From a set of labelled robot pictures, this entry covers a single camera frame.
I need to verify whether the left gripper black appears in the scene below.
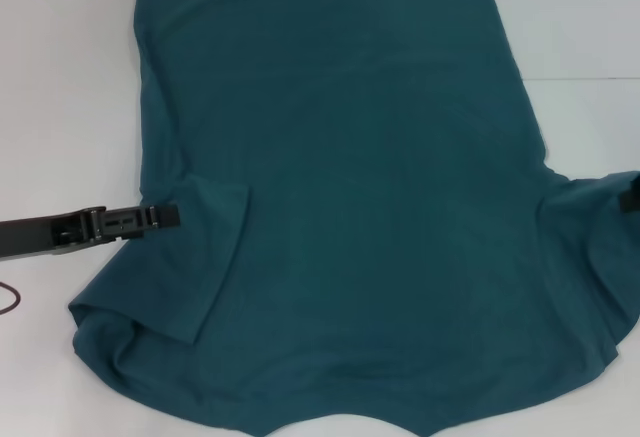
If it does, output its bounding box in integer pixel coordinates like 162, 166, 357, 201
0, 205, 181, 254

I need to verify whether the teal blue t-shirt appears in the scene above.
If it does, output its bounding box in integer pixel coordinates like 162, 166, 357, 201
67, 0, 640, 437

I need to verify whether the dark red cable with connector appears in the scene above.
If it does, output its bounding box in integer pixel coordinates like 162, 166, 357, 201
0, 281, 22, 316

